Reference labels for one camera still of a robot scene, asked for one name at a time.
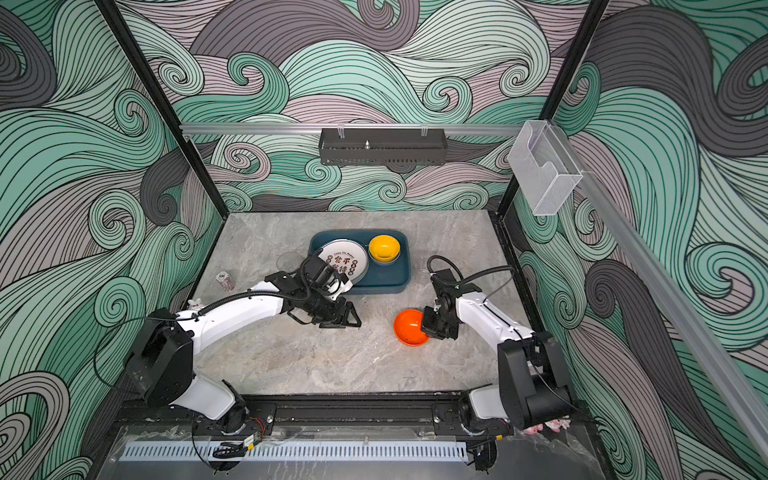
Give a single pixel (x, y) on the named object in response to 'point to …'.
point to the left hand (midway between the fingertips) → (355, 324)
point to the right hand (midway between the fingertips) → (427, 332)
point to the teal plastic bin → (393, 278)
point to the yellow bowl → (384, 248)
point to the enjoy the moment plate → (346, 256)
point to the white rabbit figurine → (195, 304)
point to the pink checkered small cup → (225, 281)
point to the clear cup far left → (288, 261)
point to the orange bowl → (407, 326)
